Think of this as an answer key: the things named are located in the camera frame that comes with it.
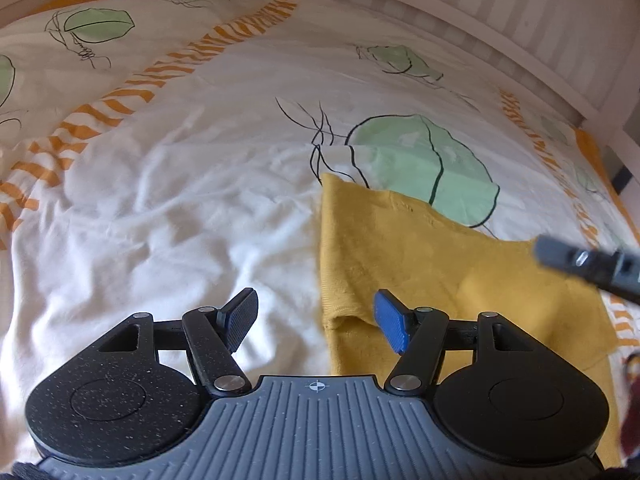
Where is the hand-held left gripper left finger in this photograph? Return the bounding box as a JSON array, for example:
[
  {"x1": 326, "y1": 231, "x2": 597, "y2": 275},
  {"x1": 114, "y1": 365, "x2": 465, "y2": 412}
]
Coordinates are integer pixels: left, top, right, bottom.
[{"x1": 97, "y1": 288, "x2": 260, "y2": 395}]

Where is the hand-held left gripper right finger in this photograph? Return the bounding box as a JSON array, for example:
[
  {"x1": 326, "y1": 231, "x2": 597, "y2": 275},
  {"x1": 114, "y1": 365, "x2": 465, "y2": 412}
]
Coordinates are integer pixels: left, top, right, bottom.
[{"x1": 374, "y1": 288, "x2": 543, "y2": 393}]

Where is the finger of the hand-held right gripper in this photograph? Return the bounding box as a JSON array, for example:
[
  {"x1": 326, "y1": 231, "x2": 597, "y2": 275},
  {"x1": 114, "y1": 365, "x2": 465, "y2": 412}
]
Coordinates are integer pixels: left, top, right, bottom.
[{"x1": 534, "y1": 234, "x2": 640, "y2": 306}]

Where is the yellow knit garment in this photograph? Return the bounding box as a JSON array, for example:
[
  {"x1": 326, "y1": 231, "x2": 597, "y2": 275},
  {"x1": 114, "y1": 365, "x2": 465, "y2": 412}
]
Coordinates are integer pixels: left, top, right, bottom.
[{"x1": 319, "y1": 172, "x2": 617, "y2": 471}]

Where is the white leaf-print duvet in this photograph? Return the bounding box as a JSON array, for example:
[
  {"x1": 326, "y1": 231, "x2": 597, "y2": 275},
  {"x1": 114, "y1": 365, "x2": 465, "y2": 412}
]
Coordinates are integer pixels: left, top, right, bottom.
[{"x1": 0, "y1": 0, "x2": 640, "y2": 466}]

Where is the dark red cloth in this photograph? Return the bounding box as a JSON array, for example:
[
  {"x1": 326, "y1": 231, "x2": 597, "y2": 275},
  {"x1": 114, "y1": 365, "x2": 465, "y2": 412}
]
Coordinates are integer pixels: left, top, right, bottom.
[{"x1": 619, "y1": 354, "x2": 640, "y2": 467}]

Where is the grey striped bed liner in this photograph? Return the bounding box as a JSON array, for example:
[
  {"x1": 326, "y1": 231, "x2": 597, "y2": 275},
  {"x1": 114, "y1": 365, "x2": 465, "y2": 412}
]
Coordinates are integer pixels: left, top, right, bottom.
[{"x1": 280, "y1": 0, "x2": 587, "y2": 123}]

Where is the white bed frame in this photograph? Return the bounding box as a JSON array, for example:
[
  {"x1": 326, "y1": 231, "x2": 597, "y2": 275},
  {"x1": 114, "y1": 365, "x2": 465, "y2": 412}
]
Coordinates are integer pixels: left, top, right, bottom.
[{"x1": 205, "y1": 0, "x2": 640, "y2": 161}]

